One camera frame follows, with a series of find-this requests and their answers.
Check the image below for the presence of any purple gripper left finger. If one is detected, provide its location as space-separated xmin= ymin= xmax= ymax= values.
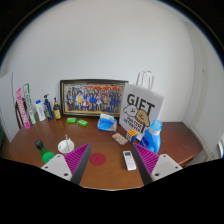
xmin=65 ymin=143 xmax=91 ymax=185

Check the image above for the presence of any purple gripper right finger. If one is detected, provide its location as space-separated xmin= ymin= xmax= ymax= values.
xmin=132 ymin=143 xmax=159 ymax=185

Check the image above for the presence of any green plastic bottle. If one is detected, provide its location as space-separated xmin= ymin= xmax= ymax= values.
xmin=35 ymin=140 xmax=54 ymax=163

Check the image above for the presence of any white remote control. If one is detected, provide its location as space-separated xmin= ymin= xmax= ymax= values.
xmin=123 ymin=151 xmax=136 ymax=171

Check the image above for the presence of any white paper cup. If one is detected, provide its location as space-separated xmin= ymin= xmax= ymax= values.
xmin=58 ymin=139 xmax=74 ymax=154

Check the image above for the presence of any red round coaster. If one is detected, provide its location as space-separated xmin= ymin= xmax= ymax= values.
xmin=90 ymin=153 xmax=106 ymax=166

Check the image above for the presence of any blue detergent bottle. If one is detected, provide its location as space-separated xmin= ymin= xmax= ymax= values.
xmin=140 ymin=120 xmax=162 ymax=153

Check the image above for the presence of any white spoon in cup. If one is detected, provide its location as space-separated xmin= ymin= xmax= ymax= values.
xmin=65 ymin=134 xmax=69 ymax=150

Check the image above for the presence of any Rubik's cube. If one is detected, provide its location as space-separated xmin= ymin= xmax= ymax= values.
xmin=126 ymin=130 xmax=138 ymax=142

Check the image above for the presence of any small patterned packet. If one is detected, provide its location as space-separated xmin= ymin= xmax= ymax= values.
xmin=112 ymin=133 xmax=128 ymax=146

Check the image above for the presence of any blue tissue pack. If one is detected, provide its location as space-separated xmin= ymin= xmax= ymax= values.
xmin=98 ymin=114 xmax=117 ymax=132

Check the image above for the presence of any white gift paper bag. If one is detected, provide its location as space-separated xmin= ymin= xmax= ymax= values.
xmin=119 ymin=71 xmax=164 ymax=140

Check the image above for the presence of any amber pump bottle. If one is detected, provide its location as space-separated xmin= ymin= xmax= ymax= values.
xmin=53 ymin=97 xmax=62 ymax=120

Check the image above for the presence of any dark blue pump bottle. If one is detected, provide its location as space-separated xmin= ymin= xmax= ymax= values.
xmin=44 ymin=94 xmax=53 ymax=120

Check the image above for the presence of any white lotion bottle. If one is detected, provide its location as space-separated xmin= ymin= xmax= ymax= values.
xmin=36 ymin=100 xmax=46 ymax=121

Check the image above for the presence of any framed group photo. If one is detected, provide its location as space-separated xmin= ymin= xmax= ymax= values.
xmin=60 ymin=79 xmax=126 ymax=117

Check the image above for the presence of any white green toothpaste box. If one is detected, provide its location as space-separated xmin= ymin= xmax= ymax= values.
xmin=23 ymin=83 xmax=37 ymax=124

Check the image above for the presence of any white board leaning left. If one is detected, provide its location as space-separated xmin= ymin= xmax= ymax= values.
xmin=0 ymin=74 xmax=19 ymax=141

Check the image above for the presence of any pink toothpaste box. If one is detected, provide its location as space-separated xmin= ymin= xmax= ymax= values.
xmin=16 ymin=88 xmax=30 ymax=129

